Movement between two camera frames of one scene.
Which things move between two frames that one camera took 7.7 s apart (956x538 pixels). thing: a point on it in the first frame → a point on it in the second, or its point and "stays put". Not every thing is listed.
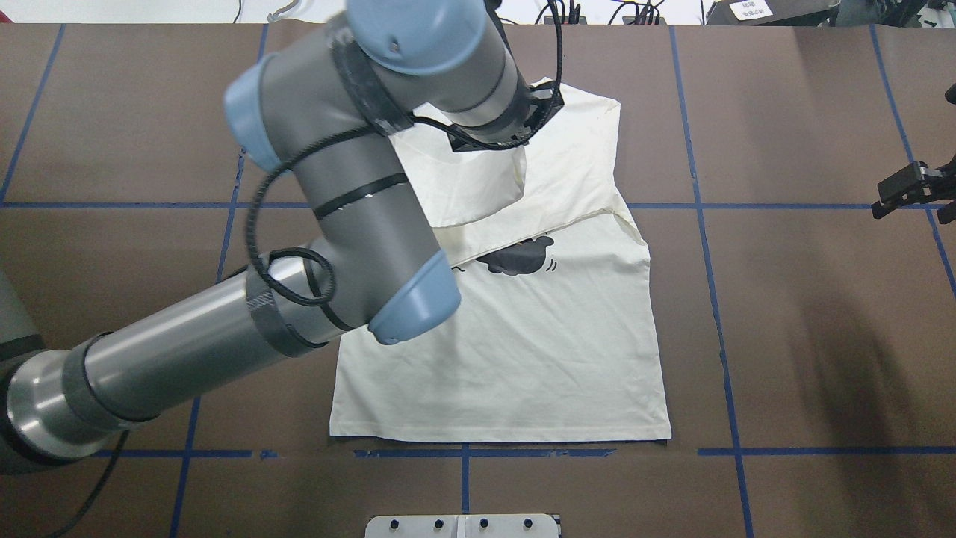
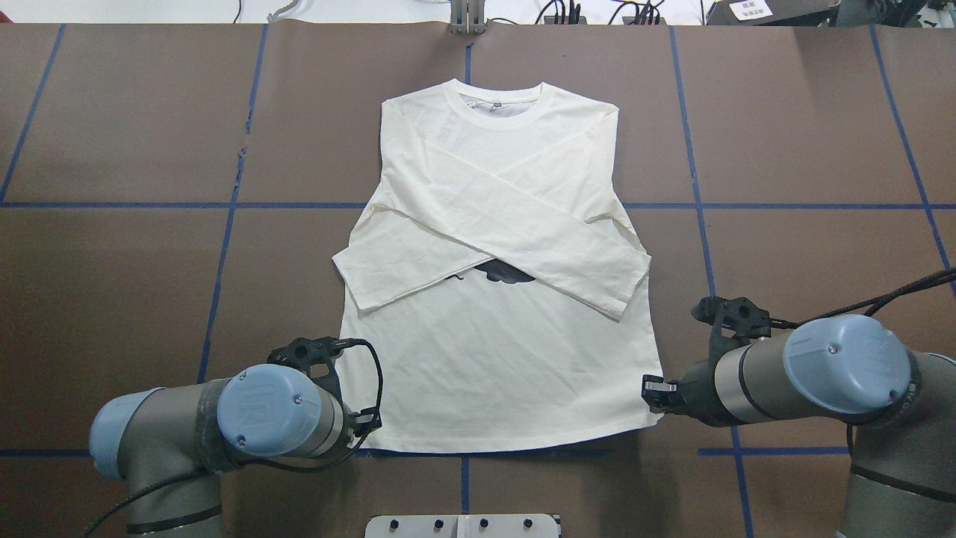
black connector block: x=565 y=20 stays put
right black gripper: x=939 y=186 → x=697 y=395
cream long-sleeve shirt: x=556 y=335 stays put
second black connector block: x=643 y=21 stays put
